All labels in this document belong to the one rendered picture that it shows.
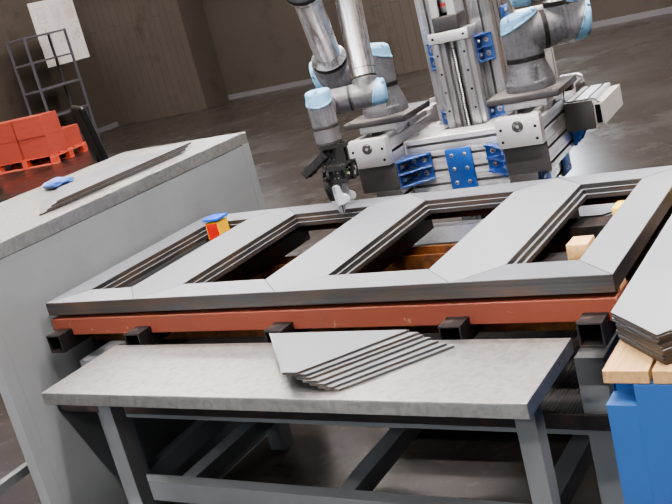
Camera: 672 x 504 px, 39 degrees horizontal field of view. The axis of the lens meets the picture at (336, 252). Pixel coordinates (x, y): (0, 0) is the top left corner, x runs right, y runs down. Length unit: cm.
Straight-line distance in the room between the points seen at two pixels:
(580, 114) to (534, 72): 22
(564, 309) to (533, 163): 104
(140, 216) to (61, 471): 81
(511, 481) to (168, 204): 138
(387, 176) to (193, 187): 67
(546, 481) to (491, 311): 36
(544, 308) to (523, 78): 116
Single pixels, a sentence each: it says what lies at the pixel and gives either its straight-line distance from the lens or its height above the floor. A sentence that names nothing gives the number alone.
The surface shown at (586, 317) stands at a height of 78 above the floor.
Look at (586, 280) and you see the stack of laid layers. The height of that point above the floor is 84.
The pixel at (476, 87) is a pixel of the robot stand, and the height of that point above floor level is 106.
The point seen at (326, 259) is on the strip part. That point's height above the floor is 85.
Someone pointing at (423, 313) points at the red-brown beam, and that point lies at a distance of 204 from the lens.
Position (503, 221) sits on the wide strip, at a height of 85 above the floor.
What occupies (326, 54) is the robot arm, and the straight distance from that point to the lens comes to 308.
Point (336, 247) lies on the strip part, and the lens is 244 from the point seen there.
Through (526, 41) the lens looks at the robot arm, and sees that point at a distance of 295.
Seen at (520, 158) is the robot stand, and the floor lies 86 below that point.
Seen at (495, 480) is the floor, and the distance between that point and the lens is 294.
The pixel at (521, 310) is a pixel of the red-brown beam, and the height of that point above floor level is 78.
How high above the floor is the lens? 149
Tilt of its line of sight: 15 degrees down
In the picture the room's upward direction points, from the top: 14 degrees counter-clockwise
